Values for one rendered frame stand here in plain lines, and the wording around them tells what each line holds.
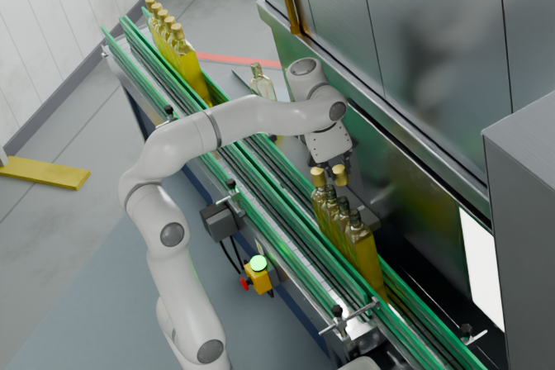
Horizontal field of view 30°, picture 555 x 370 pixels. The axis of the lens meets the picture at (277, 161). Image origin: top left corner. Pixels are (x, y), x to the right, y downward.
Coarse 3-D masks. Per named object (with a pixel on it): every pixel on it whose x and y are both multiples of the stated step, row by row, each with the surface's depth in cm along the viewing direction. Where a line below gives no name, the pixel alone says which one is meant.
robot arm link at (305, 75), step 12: (300, 60) 235; (312, 60) 234; (288, 72) 233; (300, 72) 231; (312, 72) 231; (324, 72) 234; (300, 84) 231; (312, 84) 231; (324, 84) 232; (300, 96) 233
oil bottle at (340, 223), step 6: (336, 216) 261; (348, 216) 260; (336, 222) 262; (342, 222) 259; (348, 222) 259; (336, 228) 264; (342, 228) 260; (336, 234) 266; (342, 234) 261; (342, 240) 264; (342, 246) 267; (342, 252) 270; (348, 252) 265; (348, 258) 267
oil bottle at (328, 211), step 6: (324, 204) 266; (336, 204) 264; (324, 210) 266; (330, 210) 264; (336, 210) 264; (324, 216) 268; (330, 216) 264; (330, 222) 265; (330, 228) 267; (330, 234) 270; (330, 240) 273; (336, 240) 269; (336, 246) 271
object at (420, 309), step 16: (208, 80) 343; (224, 96) 333; (272, 144) 309; (288, 160) 301; (288, 176) 307; (304, 176) 295; (304, 192) 300; (384, 272) 266; (400, 288) 260; (416, 304) 253; (432, 320) 248; (448, 336) 242; (464, 352) 237; (480, 368) 233
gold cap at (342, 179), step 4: (340, 164) 254; (332, 168) 253; (336, 168) 253; (340, 168) 252; (344, 168) 252; (336, 172) 252; (340, 172) 251; (344, 172) 252; (336, 176) 252; (340, 176) 252; (344, 176) 253; (348, 176) 254; (336, 180) 253; (340, 180) 253; (344, 180) 253; (348, 180) 254; (336, 184) 255; (340, 184) 254; (344, 184) 254
